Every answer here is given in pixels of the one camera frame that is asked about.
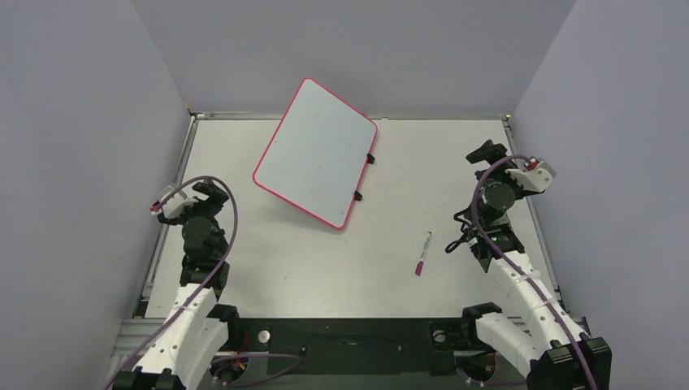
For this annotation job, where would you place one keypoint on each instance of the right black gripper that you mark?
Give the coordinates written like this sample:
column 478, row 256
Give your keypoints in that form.
column 490, row 165

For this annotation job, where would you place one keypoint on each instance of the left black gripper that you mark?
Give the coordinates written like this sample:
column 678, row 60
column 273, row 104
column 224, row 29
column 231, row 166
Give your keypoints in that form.
column 214, row 201

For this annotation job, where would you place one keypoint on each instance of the pink framed whiteboard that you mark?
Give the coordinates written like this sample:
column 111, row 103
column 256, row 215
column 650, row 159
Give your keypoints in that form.
column 317, row 156

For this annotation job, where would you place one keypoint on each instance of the purple capped whiteboard marker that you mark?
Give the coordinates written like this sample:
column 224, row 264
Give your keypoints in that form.
column 419, row 267

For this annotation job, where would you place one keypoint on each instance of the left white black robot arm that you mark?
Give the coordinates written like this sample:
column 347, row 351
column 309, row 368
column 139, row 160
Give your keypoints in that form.
column 206, row 245

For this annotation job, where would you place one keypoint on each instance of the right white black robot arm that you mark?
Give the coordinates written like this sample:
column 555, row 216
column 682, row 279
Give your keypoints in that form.
column 553, row 351

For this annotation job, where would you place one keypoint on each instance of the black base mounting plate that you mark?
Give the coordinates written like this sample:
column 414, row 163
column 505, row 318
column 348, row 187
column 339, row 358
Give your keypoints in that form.
column 351, row 346

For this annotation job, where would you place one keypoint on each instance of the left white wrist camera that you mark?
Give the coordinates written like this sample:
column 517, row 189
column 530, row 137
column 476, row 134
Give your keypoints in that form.
column 171, row 203

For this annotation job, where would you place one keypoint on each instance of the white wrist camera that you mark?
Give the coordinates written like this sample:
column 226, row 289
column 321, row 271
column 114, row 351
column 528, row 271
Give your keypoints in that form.
column 536, row 175
column 171, row 203

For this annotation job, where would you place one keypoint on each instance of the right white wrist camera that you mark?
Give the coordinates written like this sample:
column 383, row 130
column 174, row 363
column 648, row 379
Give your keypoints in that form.
column 536, row 175

